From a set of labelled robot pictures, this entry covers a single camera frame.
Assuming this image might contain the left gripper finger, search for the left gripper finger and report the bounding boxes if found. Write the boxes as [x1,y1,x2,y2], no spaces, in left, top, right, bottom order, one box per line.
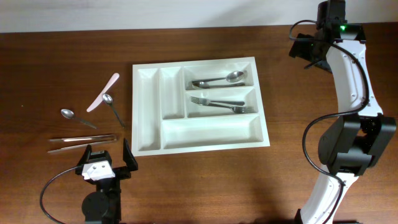
[123,138,138,171]
[77,144,92,166]

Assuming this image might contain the large spoon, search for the large spoon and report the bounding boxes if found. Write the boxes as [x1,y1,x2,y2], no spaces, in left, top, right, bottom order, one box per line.
[192,82,245,89]
[192,71,246,83]

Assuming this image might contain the fork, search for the fork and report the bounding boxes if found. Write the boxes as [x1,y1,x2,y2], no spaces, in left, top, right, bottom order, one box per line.
[207,103,255,114]
[190,96,245,106]

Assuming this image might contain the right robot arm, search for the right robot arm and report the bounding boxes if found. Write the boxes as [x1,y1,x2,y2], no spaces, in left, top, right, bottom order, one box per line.
[289,1,397,224]

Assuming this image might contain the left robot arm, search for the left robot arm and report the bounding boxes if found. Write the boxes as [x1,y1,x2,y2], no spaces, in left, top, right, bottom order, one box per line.
[75,139,138,223]

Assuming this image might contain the metal tongs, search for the metal tongs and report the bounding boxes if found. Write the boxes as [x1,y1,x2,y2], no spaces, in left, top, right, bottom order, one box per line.
[48,134,118,154]

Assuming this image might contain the small teaspoon far left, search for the small teaspoon far left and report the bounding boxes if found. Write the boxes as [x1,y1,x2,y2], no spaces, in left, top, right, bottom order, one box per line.
[60,109,97,129]

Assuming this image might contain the pink plastic knife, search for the pink plastic knife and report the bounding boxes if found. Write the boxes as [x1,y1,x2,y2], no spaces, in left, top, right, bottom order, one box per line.
[86,73,120,113]

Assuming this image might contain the small teaspoon near knife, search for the small teaspoon near knife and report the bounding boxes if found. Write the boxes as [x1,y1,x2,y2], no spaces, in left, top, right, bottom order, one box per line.
[102,93,125,128]

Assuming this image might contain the white plastic cutlery tray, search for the white plastic cutlery tray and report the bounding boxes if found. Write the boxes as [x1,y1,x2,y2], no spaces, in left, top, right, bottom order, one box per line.
[131,57,270,156]

